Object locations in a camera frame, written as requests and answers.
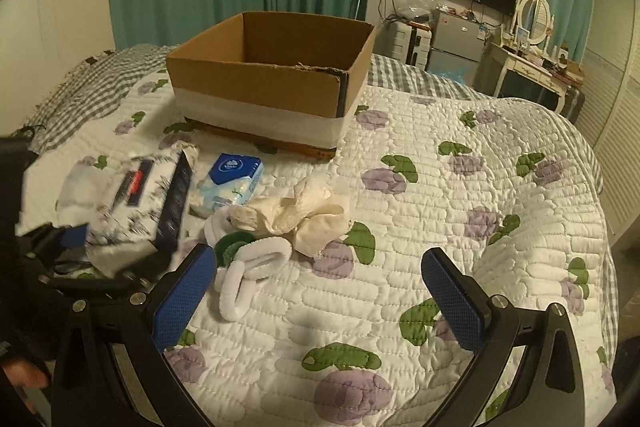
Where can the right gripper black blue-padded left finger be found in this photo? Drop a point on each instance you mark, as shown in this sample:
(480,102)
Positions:
(112,369)

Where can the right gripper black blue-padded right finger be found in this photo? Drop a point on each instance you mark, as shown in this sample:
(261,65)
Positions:
(547,388)

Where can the brown cardboard box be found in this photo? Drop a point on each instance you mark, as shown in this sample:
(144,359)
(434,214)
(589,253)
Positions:
(288,80)

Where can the floral tissue pack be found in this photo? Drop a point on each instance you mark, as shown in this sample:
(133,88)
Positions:
(144,198)

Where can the white suitcase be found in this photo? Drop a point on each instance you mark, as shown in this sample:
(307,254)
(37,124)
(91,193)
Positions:
(408,43)

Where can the blue tissue packet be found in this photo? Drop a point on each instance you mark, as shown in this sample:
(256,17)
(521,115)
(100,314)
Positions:
(231,180)

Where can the blue plastic bag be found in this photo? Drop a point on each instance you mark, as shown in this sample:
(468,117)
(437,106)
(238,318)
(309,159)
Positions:
(464,75)

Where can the cream lace cloth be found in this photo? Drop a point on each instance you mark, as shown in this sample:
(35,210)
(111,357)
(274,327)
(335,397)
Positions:
(311,218)

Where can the white dressing table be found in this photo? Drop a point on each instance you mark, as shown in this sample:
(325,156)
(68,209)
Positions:
(497,63)

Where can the white oval vanity mirror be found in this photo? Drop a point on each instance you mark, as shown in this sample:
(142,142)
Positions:
(533,22)

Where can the small silver fridge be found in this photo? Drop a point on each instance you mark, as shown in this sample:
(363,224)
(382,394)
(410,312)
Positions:
(456,42)

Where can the white fluffy sock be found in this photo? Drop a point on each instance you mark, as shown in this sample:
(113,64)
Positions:
(243,262)

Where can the white louvred wardrobe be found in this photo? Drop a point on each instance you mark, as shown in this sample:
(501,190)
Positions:
(609,119)

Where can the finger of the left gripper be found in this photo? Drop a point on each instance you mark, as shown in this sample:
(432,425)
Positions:
(74,268)

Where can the person's left hand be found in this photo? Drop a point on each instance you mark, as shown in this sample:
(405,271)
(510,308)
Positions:
(25,374)

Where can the grey checked bed sheet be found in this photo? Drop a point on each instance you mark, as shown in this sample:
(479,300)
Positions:
(95,87)

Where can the white floral quilt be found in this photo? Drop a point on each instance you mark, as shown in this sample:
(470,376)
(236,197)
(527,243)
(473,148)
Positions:
(506,188)

